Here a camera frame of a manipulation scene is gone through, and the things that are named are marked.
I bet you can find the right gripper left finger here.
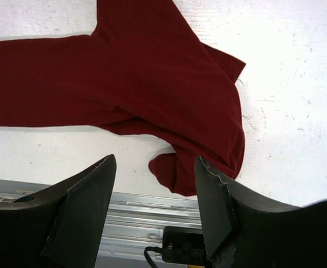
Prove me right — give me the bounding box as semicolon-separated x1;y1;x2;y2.
0;155;117;267

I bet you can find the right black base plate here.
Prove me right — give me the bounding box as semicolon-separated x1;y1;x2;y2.
143;226;209;268

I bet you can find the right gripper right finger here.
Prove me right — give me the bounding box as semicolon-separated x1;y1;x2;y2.
194;157;327;267

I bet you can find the dark red t shirt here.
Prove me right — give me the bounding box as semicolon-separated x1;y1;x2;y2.
0;1;245;197

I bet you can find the aluminium rail frame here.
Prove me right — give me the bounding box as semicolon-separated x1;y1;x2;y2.
0;177;206;268

